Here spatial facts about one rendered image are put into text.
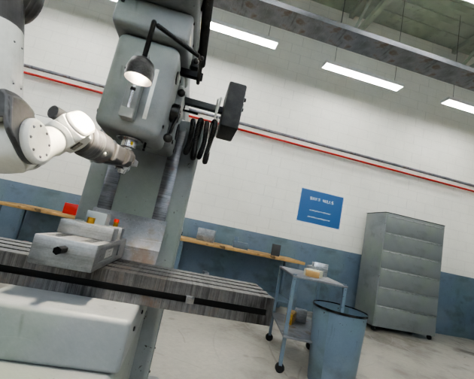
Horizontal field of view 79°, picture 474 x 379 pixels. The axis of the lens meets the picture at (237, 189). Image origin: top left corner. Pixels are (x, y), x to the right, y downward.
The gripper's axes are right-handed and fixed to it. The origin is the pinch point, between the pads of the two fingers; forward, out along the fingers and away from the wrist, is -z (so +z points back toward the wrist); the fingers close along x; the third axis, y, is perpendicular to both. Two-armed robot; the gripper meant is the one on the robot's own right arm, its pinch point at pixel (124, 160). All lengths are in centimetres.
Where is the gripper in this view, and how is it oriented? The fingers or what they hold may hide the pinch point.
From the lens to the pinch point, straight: 102.6
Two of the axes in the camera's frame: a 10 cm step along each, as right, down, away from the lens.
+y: -2.0, 9.6, -1.7
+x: -9.5, -1.5, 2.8
